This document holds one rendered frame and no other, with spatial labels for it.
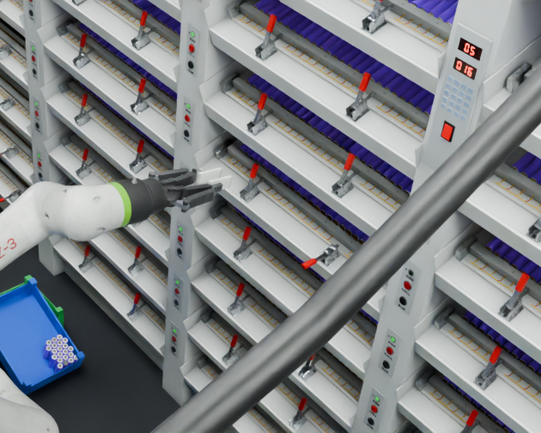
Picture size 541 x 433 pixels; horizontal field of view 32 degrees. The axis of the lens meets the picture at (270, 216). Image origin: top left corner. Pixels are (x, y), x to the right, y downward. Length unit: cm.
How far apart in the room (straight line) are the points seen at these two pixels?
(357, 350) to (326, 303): 164
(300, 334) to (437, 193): 11
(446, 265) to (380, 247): 131
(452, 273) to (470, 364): 20
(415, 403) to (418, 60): 77
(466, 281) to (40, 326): 160
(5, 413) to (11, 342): 109
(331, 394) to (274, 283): 30
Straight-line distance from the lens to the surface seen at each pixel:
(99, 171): 289
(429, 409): 210
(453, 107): 166
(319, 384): 234
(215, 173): 213
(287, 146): 207
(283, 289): 228
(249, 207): 221
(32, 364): 301
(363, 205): 195
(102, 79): 262
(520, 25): 161
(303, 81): 195
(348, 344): 218
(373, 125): 185
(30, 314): 308
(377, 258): 54
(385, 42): 175
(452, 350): 196
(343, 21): 180
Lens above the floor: 226
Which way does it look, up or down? 39 degrees down
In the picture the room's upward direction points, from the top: 8 degrees clockwise
